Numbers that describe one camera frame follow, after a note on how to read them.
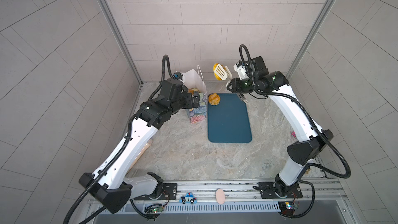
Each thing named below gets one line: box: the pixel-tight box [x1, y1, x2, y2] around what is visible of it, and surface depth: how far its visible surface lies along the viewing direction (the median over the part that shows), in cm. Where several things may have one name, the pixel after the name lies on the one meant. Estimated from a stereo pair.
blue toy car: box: [179, 191, 198, 205], surface depth 69 cm
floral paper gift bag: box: [181, 64, 208, 124], surface depth 91 cm
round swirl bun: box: [207, 92, 221, 106], surface depth 104 cm
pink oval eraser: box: [215, 188, 225, 205], surface depth 70 cm
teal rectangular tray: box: [207, 93, 253, 144], surface depth 95 cm
